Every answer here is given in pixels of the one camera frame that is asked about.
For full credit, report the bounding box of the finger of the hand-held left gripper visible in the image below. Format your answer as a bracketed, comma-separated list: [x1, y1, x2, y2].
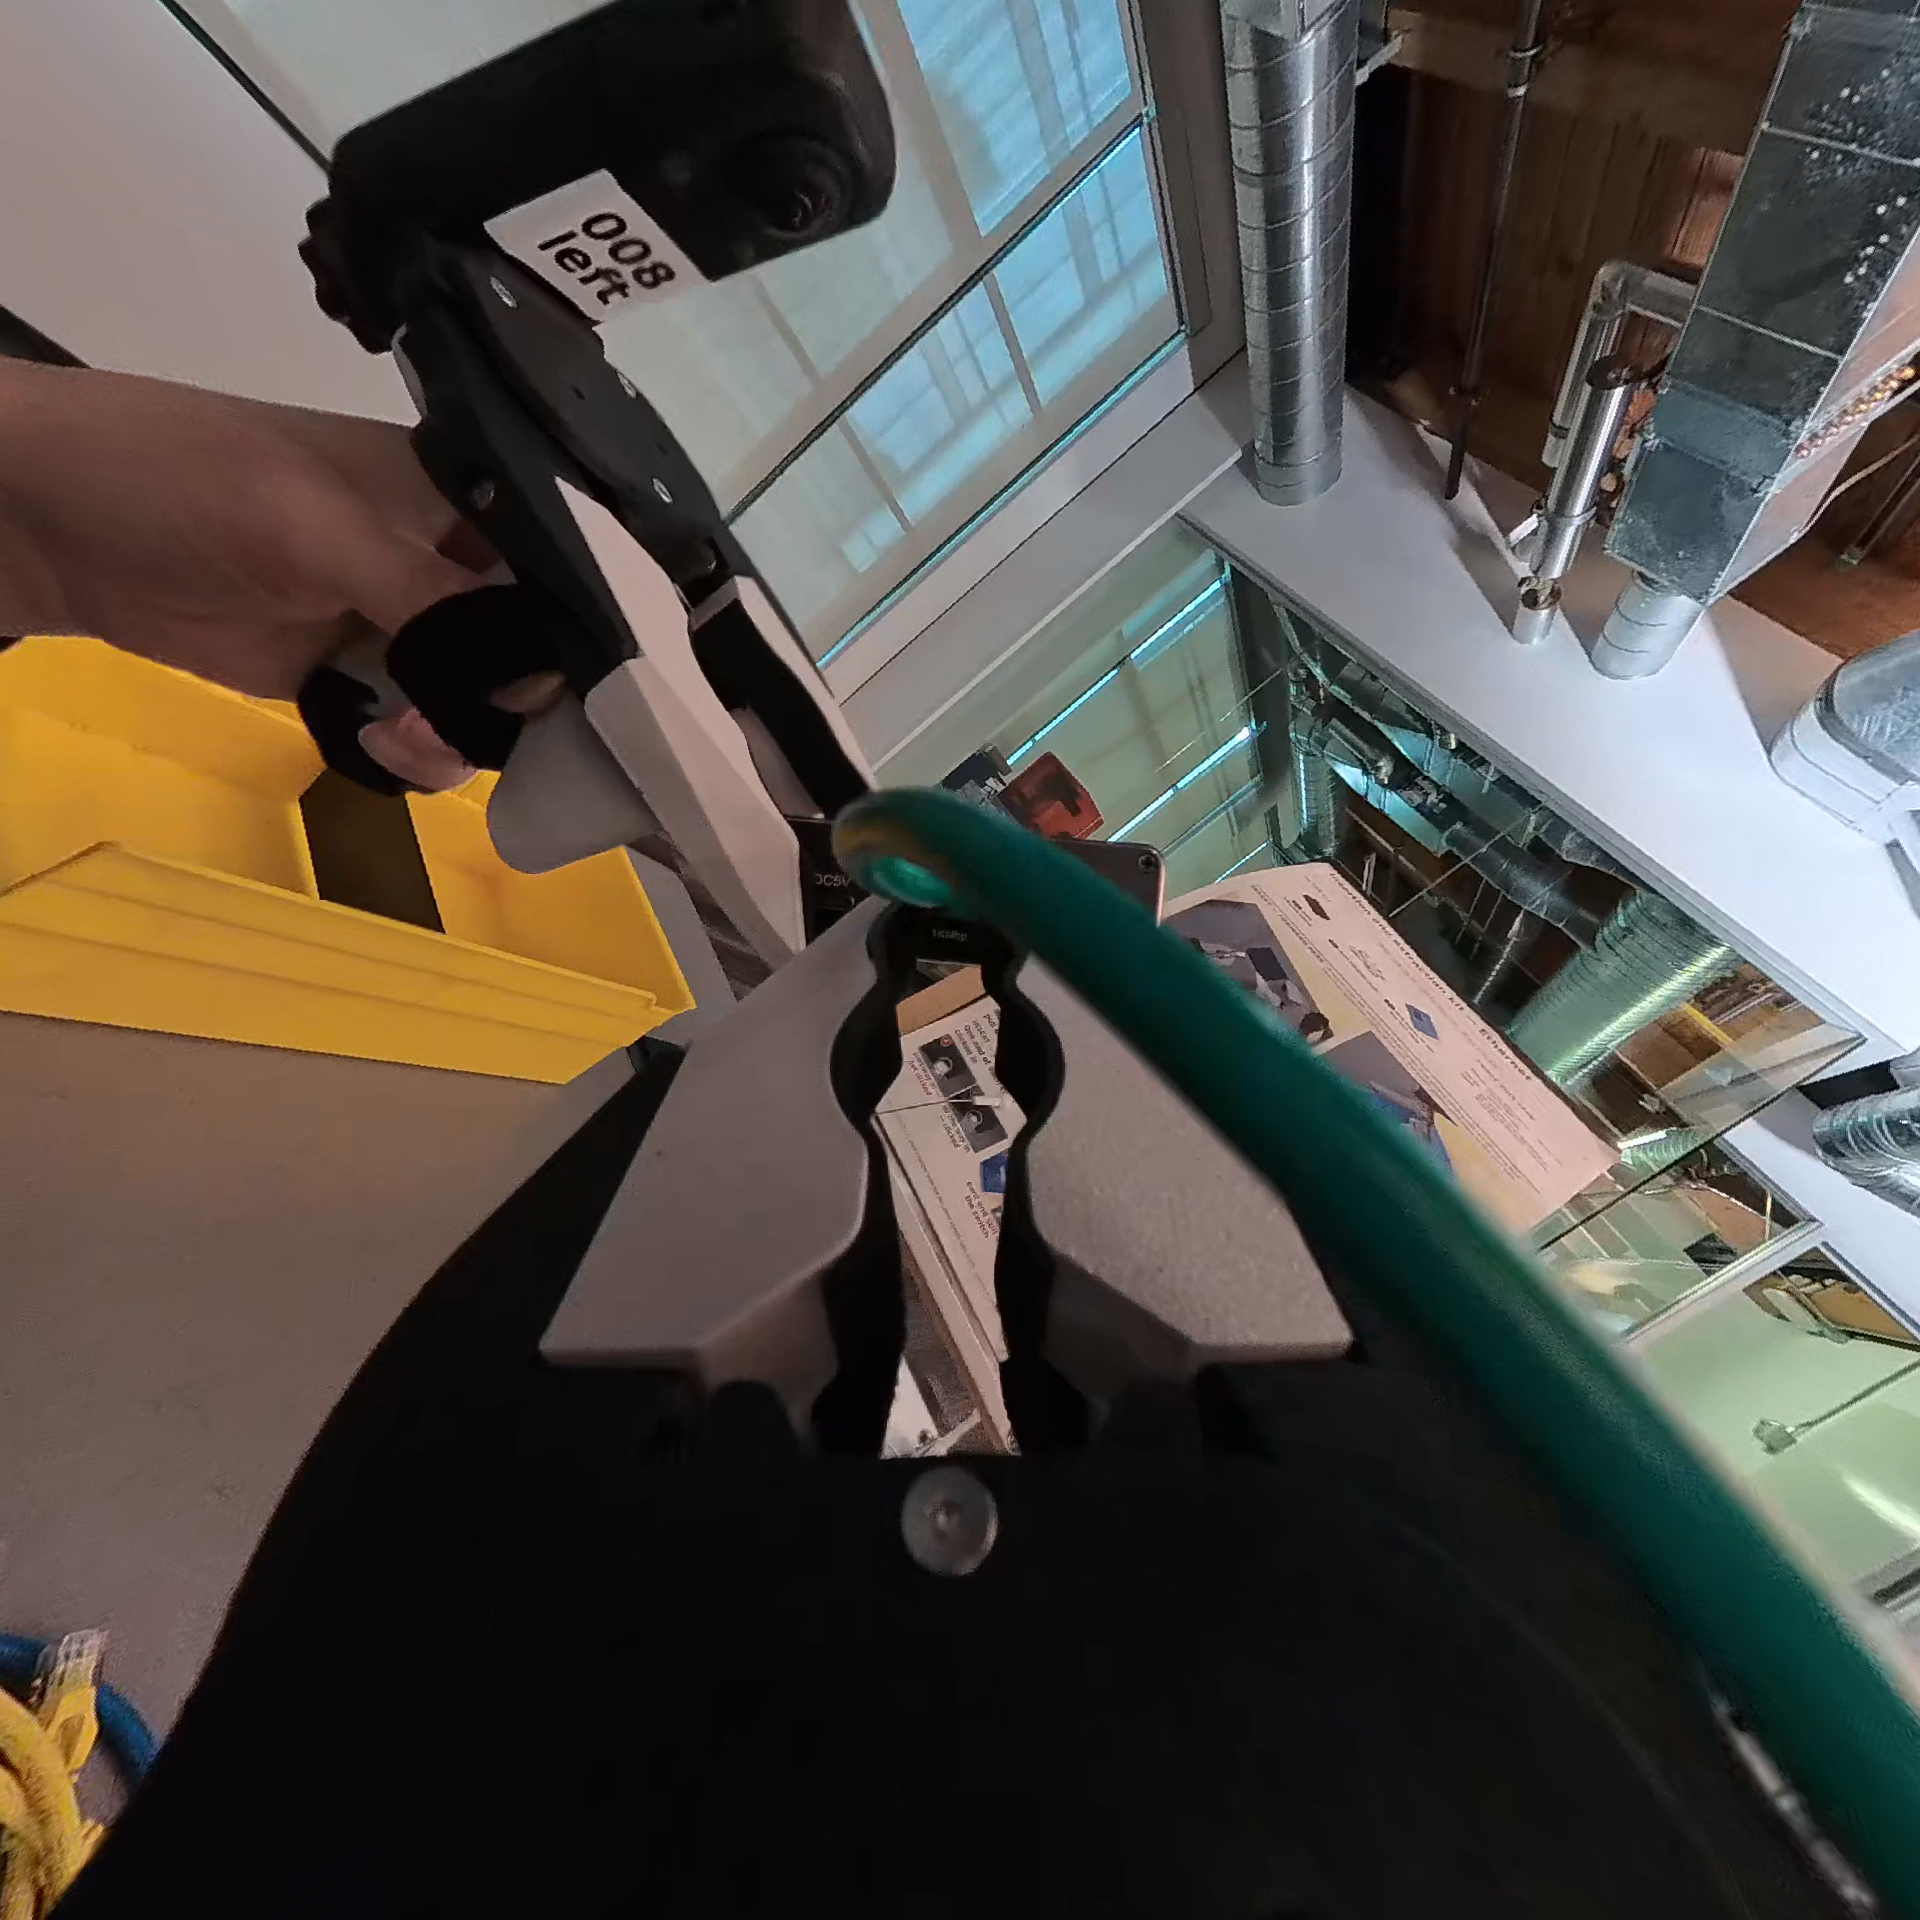
[562, 483, 807, 968]
[683, 574, 879, 826]

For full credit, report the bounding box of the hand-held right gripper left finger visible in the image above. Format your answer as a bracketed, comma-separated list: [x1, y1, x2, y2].
[540, 900, 910, 1455]

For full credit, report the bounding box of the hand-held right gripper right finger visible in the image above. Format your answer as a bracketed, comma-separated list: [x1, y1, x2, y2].
[990, 972, 1355, 1455]

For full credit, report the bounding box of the green ethernet cable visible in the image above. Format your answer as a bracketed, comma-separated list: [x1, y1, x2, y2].
[833, 786, 1920, 1906]

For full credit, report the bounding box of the black ethernet splitter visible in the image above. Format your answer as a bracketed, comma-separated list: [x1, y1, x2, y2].
[786, 813, 1167, 991]

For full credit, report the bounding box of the yellow plastic bin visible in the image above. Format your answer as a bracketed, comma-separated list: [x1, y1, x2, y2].
[0, 632, 699, 1085]

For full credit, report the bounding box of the blue ethernet cable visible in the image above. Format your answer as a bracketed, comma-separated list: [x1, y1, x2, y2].
[0, 1632, 161, 1788]

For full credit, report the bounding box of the yellow ethernet cable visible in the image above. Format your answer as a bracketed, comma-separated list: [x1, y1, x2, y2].
[0, 1627, 108, 1920]

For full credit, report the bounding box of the person's left hand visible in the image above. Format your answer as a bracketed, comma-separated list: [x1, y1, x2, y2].
[0, 357, 570, 797]

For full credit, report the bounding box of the printed instruction poster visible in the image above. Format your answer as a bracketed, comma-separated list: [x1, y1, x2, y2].
[878, 862, 1626, 1359]

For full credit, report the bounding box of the black bin divider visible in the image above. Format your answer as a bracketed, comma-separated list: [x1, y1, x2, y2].
[299, 773, 444, 932]

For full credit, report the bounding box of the round silver duct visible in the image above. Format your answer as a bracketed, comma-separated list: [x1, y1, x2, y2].
[1218, 0, 1361, 504]

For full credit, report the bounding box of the rectangular metal duct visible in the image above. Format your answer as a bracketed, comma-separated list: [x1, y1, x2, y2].
[1605, 0, 1920, 602]

